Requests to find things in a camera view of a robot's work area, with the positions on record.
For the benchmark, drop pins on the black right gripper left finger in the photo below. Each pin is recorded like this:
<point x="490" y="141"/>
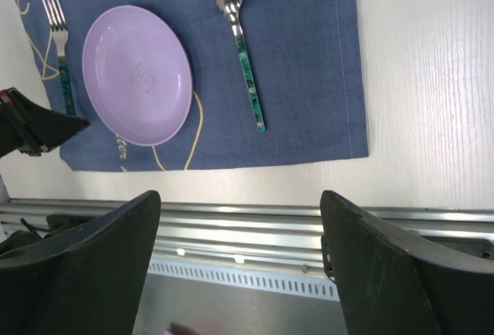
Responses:
<point x="85" y="280"/>

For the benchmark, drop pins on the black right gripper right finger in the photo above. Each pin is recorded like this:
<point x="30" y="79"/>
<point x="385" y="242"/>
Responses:
<point x="391" y="281"/>

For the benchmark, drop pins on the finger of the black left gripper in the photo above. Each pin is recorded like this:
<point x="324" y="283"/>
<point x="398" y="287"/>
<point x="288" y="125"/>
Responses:
<point x="31" y="129"/>

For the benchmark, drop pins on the green handled fork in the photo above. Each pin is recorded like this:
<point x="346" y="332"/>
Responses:
<point x="60" y="35"/>

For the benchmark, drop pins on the purple plate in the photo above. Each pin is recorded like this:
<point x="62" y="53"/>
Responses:
<point x="137" y="75"/>

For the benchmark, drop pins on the blue cloth placemat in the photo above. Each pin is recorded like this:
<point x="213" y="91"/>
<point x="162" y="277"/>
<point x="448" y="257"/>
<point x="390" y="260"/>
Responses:
<point x="305" y="55"/>

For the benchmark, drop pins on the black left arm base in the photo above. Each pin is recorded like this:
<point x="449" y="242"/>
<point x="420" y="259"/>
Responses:
<point x="31" y="234"/>

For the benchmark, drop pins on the perforated cable duct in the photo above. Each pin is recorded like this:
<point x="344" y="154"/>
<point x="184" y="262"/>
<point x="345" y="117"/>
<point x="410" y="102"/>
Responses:
<point x="274" y="282"/>

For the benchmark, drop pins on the aluminium mounting rail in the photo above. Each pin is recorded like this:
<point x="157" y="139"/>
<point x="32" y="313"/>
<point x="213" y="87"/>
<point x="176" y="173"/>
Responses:
<point x="291" y="235"/>

